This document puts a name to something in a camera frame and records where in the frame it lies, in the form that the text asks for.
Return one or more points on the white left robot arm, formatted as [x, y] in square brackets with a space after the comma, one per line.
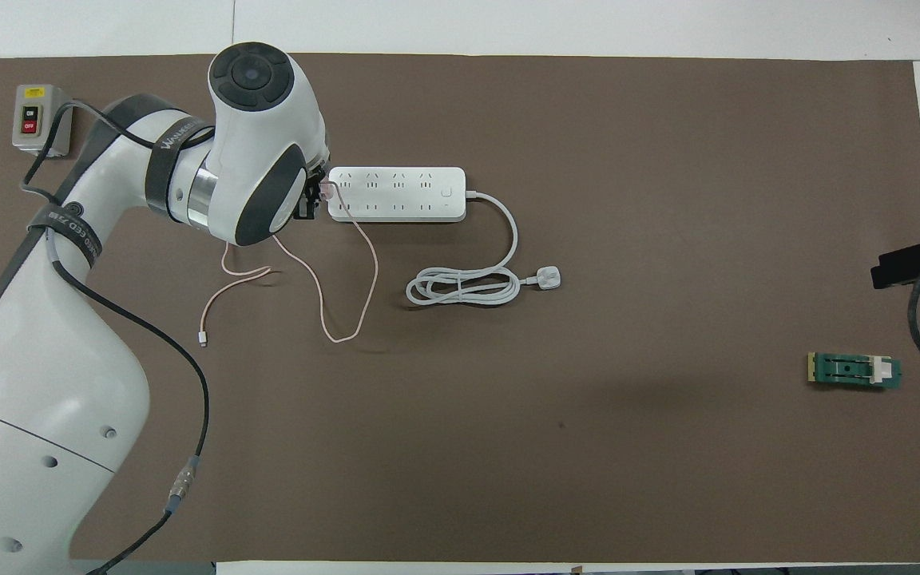
[69, 319]

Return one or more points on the grey on-off switch box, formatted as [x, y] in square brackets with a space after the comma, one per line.
[33, 120]

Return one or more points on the white power strip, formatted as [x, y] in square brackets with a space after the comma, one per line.
[400, 194]

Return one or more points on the pink charger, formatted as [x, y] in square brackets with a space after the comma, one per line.
[326, 190]

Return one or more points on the brown table mat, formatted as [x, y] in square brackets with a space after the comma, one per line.
[508, 447]

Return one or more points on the green knife switch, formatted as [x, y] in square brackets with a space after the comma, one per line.
[847, 370]

